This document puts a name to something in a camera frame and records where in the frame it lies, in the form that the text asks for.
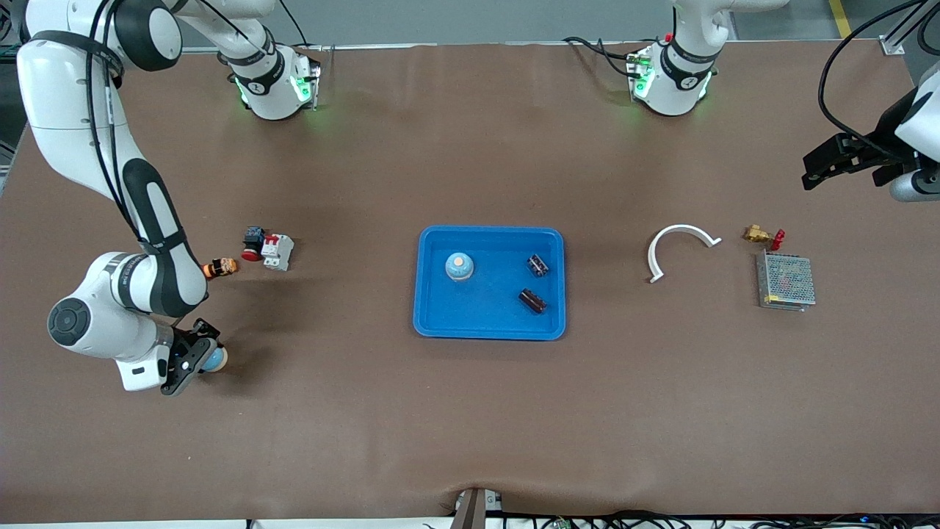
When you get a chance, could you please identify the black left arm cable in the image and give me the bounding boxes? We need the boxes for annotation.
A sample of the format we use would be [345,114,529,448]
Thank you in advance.
[817,0,930,159]

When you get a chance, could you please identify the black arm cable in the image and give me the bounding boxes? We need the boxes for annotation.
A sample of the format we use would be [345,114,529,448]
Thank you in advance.
[82,0,151,240]
[817,0,930,159]

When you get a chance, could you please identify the blue plastic tray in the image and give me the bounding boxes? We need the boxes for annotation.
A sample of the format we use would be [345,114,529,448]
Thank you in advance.
[412,225,567,342]

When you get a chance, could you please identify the brass valve red handle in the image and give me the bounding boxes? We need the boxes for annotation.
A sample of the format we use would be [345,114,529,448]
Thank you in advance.
[742,224,787,252]

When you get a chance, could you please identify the white circuit breaker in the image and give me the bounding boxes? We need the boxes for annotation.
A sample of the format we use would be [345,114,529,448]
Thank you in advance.
[261,233,296,273]

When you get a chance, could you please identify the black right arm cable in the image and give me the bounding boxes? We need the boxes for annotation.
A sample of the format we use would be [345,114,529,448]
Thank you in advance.
[82,0,151,240]

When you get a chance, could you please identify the aluminium frame profile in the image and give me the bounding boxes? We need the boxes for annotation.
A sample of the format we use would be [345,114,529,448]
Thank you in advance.
[881,0,940,56]

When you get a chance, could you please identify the black base cables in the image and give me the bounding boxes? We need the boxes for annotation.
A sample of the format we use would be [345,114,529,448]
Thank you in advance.
[562,35,640,80]

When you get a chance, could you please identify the white curved plastic strip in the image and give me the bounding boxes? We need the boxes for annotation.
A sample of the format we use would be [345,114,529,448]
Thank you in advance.
[647,223,723,284]

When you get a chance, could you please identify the metal mesh power supply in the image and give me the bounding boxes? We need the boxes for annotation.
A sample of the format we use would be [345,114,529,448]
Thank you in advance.
[756,250,817,314]

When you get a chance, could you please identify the brown table mat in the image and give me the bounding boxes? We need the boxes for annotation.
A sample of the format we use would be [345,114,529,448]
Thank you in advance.
[0,40,940,524]

